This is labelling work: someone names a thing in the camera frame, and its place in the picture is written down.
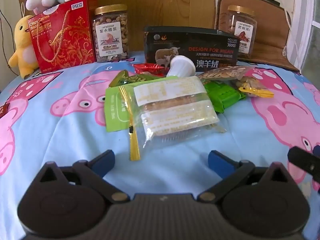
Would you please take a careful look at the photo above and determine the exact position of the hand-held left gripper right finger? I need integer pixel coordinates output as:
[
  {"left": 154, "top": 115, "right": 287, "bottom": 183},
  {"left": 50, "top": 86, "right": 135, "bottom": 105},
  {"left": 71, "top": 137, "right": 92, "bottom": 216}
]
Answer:
[{"left": 197, "top": 150, "right": 293, "bottom": 204}]

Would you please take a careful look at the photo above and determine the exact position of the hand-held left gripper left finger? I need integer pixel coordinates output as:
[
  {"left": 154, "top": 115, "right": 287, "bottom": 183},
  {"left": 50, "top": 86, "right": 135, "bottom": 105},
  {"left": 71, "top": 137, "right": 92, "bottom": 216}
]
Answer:
[{"left": 32, "top": 150, "right": 130, "bottom": 204}]

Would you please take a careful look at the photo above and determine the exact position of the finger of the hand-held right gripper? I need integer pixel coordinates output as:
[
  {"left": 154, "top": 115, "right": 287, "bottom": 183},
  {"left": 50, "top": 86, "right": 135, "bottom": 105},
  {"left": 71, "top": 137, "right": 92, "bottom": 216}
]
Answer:
[{"left": 287, "top": 144, "right": 320, "bottom": 180}]

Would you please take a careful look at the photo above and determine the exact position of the dark green snack packet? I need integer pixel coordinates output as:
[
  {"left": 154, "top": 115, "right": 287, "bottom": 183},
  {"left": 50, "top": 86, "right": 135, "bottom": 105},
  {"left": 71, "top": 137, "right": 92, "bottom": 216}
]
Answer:
[{"left": 109, "top": 70, "right": 160, "bottom": 88}]

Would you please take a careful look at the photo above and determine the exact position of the red snack packet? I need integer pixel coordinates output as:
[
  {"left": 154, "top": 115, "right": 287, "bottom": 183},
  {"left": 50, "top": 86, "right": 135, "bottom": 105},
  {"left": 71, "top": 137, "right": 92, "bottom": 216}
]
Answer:
[{"left": 132, "top": 63, "right": 170, "bottom": 77}]

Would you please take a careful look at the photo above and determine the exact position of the pig print blanket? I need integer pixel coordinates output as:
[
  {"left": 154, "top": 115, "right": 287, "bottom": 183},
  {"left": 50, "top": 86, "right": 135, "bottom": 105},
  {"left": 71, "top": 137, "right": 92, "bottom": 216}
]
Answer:
[{"left": 0, "top": 50, "right": 320, "bottom": 230}]

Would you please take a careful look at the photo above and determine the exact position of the light green snack packet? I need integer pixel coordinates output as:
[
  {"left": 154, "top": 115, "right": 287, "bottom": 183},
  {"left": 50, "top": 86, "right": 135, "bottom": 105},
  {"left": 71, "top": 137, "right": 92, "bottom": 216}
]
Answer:
[{"left": 104, "top": 76, "right": 180, "bottom": 133}]

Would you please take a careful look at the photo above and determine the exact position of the bright green snack packet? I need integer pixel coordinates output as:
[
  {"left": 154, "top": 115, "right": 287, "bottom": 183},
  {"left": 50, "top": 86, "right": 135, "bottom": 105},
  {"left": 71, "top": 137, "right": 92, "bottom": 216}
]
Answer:
[{"left": 204, "top": 81, "right": 247, "bottom": 114}]

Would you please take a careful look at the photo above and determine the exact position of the clear bag of cakes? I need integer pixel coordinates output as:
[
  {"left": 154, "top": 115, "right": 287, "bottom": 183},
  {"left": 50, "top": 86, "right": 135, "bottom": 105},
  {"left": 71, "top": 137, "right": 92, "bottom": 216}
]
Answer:
[{"left": 119, "top": 76, "right": 227, "bottom": 162}]

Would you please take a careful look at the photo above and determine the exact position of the clear bag of nuts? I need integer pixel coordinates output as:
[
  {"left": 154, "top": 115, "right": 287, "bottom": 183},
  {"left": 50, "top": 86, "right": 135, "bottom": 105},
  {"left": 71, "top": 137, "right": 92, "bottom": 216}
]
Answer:
[{"left": 234, "top": 75, "right": 275, "bottom": 98}]

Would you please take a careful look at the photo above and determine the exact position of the clear bag of seeds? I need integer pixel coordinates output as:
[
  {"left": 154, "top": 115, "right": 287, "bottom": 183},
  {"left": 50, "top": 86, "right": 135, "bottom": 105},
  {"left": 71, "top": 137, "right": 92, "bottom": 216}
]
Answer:
[{"left": 197, "top": 66, "right": 253, "bottom": 82}]

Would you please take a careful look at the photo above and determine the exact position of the white jelly cup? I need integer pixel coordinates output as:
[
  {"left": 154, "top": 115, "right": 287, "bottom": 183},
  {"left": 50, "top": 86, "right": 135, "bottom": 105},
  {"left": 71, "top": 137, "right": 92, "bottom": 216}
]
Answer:
[{"left": 166, "top": 55, "right": 196, "bottom": 78}]

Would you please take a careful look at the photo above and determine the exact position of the dark red small packet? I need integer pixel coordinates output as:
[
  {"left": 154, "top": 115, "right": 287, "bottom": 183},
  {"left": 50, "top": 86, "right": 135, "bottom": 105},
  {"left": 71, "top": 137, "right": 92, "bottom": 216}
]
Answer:
[{"left": 0, "top": 103, "right": 10, "bottom": 119}]

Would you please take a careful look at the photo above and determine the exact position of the black box with sheep print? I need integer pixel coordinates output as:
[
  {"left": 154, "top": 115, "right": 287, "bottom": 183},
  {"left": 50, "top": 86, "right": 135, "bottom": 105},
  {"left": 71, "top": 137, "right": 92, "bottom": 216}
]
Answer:
[{"left": 143, "top": 26, "right": 241, "bottom": 68}]

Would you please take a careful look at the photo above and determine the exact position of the red gift box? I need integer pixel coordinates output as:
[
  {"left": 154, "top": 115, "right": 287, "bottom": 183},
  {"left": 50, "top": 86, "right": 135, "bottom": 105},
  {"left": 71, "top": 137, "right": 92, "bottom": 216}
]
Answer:
[{"left": 27, "top": 0, "right": 98, "bottom": 74}]

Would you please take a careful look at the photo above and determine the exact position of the cashew jar with gold lid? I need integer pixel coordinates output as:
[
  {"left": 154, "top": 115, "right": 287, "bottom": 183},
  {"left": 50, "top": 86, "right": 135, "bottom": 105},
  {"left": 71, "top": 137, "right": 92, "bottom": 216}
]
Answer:
[{"left": 92, "top": 4, "right": 130, "bottom": 63}]

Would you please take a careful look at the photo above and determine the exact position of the sheer white curtain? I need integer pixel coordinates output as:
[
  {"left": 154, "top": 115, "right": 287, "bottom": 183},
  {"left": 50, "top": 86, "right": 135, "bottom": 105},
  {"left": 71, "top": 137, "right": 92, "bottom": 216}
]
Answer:
[{"left": 291, "top": 0, "right": 320, "bottom": 75}]

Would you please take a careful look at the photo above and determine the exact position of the pecan jar with gold lid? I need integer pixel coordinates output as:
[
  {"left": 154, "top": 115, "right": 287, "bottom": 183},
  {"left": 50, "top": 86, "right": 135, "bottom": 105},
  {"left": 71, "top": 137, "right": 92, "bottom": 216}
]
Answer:
[{"left": 219, "top": 4, "right": 258, "bottom": 60}]

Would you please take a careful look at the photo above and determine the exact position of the yellow duck plush toy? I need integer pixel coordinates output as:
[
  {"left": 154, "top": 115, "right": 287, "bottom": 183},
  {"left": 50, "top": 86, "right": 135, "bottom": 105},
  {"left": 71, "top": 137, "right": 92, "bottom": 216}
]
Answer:
[{"left": 7, "top": 15, "right": 40, "bottom": 79}]

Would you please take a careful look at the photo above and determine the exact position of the wooden headboard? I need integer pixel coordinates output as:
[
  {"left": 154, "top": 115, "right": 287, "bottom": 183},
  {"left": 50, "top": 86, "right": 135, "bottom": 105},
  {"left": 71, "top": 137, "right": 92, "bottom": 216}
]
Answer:
[{"left": 19, "top": 0, "right": 217, "bottom": 53}]

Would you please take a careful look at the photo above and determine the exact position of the white cable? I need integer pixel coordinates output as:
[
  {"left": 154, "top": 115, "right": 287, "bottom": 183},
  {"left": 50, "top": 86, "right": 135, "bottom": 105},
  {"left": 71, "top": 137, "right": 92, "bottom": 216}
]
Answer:
[{"left": 271, "top": 0, "right": 293, "bottom": 55}]

